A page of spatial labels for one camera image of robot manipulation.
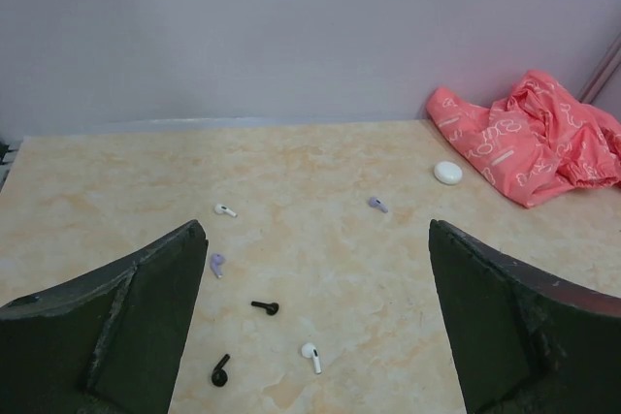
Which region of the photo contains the black earbud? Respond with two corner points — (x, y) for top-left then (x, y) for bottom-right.
(250, 301), (279, 316)
(211, 354), (230, 388)

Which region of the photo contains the white earbud near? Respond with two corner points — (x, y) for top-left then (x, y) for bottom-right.
(301, 342), (322, 374)

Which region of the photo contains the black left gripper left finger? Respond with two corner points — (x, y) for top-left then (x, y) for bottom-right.
(1, 220), (209, 413)

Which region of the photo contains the pink plastic bag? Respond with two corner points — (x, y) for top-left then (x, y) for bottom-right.
(426, 70), (620, 208)

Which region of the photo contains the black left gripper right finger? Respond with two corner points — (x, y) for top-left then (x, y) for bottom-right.
(428, 220), (620, 413)

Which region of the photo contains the black earbud upper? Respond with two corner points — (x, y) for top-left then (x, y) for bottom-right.
(250, 301), (279, 316)

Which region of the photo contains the black earbud lower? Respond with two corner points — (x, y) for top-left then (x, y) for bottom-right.
(211, 354), (230, 388)

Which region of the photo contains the white round charging case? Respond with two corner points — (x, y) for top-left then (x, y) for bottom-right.
(433, 161), (463, 185)

